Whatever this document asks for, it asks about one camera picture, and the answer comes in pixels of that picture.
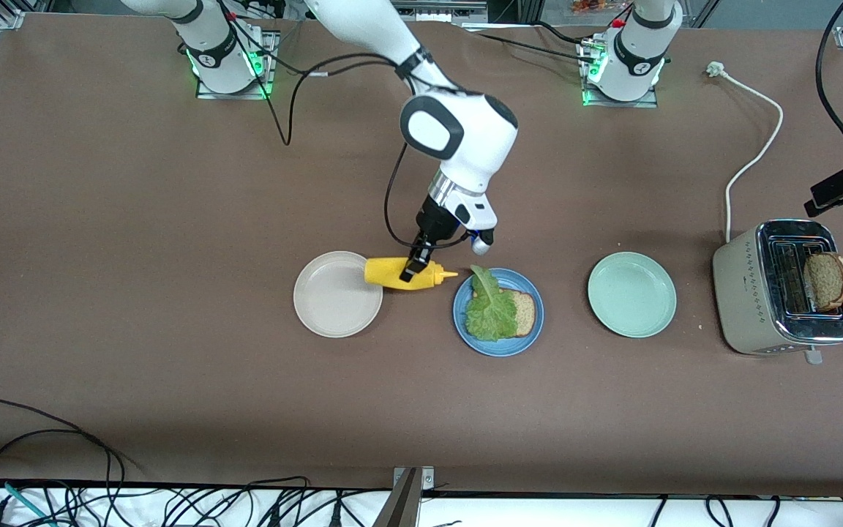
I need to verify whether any yellow mustard squeeze bottle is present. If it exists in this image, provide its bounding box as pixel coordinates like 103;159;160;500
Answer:
364;255;459;292

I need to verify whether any green lettuce leaf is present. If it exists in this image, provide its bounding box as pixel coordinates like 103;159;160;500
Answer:
464;264;519;343

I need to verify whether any brown bread slice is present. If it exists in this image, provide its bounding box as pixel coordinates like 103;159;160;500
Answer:
802;251;843;313
474;289;537;339

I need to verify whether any beige round plate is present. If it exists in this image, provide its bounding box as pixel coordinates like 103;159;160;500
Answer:
293;250;384;339

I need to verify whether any blue round plate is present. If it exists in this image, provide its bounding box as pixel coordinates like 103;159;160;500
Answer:
452;267;544;358

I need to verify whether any pale green round plate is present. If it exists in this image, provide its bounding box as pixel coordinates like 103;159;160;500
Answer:
587;251;678;339

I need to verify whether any beige chrome toaster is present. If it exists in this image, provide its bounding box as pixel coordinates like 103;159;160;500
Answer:
711;219;843;365

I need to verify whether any dark grey slanted pole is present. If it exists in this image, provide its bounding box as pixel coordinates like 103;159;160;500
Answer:
372;468;422;527

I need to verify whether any white toaster power cable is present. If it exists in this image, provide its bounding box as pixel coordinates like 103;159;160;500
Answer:
707;61;785;244

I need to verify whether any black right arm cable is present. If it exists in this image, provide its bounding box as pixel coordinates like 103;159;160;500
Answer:
224;15;470;251

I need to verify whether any thin black table cable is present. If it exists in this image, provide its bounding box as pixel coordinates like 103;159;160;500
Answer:
535;20;592;45
474;32;599;64

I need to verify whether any grey metal rail box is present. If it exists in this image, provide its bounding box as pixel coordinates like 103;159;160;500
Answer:
391;0;488;23

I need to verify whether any small metal edge bracket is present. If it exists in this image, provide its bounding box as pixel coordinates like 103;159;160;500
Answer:
392;466;435;491

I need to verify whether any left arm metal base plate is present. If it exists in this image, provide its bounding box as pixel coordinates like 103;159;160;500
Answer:
579;40;660;108

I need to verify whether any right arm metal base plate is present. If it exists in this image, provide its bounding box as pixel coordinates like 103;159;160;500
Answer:
195;29;280;101

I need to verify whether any teal cable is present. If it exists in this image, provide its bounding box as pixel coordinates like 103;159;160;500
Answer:
0;476;49;527

